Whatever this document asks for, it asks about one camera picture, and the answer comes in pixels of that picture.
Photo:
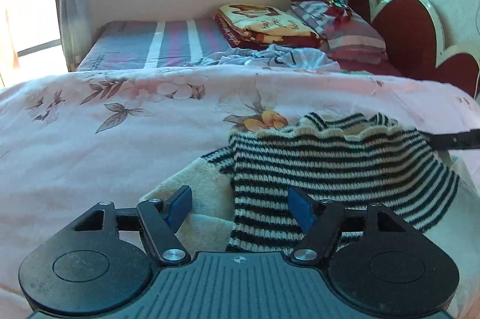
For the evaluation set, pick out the cream striped knit sweater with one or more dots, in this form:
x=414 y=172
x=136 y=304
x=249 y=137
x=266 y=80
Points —
x=353 y=160

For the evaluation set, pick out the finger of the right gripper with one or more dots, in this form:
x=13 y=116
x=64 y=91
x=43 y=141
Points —
x=468 y=140

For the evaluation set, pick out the striped red pillow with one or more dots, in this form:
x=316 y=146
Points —
x=350 y=37

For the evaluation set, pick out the crumpled light blue garment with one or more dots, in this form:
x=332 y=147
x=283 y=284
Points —
x=274 y=56

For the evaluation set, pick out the folded yellow red blanket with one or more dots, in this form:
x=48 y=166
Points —
x=257 y=27

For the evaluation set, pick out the striped purple bed sheet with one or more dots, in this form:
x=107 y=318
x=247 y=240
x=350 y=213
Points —
x=126 y=45

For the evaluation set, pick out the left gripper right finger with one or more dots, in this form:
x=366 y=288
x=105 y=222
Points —
x=320 y=222

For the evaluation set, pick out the red heart-shaped headboard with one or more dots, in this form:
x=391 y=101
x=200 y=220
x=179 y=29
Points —
x=416 y=45

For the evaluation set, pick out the folded striped cloth with bow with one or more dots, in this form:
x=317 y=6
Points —
x=323 y=16

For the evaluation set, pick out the pink floral quilt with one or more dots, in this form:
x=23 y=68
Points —
x=70 y=141

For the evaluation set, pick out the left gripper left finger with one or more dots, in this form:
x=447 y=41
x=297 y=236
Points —
x=159 y=222

